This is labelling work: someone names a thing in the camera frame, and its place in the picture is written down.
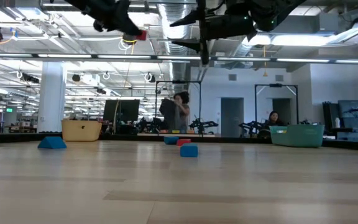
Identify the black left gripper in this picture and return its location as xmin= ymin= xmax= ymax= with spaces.
xmin=73 ymin=0 xmax=144 ymax=36

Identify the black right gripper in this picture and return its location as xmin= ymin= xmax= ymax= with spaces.
xmin=169 ymin=0 xmax=258 ymax=65

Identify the small blue foam block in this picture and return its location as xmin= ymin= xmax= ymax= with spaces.
xmin=163 ymin=136 xmax=180 ymax=146

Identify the long blue foam block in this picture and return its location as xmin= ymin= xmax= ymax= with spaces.
xmin=180 ymin=143 xmax=199 ymax=158

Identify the blue foam wedge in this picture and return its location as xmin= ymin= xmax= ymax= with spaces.
xmin=37 ymin=136 xmax=68 ymax=150

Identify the person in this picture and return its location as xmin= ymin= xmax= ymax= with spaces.
xmin=266 ymin=110 xmax=289 ymax=129
xmin=166 ymin=91 xmax=191 ymax=134

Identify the dark garment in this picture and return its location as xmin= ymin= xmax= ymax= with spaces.
xmin=159 ymin=98 xmax=180 ymax=132

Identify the black monitor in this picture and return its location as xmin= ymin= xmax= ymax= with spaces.
xmin=103 ymin=99 xmax=140 ymax=123

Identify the grey door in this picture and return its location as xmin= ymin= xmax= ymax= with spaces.
xmin=220 ymin=97 xmax=245 ymax=138
xmin=272 ymin=98 xmax=291 ymax=124

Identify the white building column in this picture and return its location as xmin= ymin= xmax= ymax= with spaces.
xmin=37 ymin=61 xmax=68 ymax=134

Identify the yellow-orange plastic bin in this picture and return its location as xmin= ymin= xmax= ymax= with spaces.
xmin=61 ymin=119 xmax=103 ymax=142

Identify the teal plastic bin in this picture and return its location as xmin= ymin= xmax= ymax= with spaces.
xmin=269 ymin=124 xmax=326 ymax=148

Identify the black cabinet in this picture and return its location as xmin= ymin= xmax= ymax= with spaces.
xmin=322 ymin=102 xmax=339 ymax=130

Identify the grey monitor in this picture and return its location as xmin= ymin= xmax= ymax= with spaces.
xmin=337 ymin=100 xmax=358 ymax=129

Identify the black frame stand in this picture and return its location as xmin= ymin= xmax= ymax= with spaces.
xmin=254 ymin=83 xmax=299 ymax=125
xmin=155 ymin=80 xmax=203 ymax=135

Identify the large silver ventilation duct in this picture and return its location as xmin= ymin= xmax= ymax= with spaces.
xmin=228 ymin=32 xmax=260 ymax=62

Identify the suspended linear light rail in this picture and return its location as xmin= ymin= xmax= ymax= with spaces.
xmin=0 ymin=52 xmax=358 ymax=65

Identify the yellow hanging pull cord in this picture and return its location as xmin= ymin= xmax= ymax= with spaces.
xmin=262 ymin=46 xmax=269 ymax=78

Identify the yellow hanging cable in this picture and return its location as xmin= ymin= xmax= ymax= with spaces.
xmin=112 ymin=99 xmax=120 ymax=134

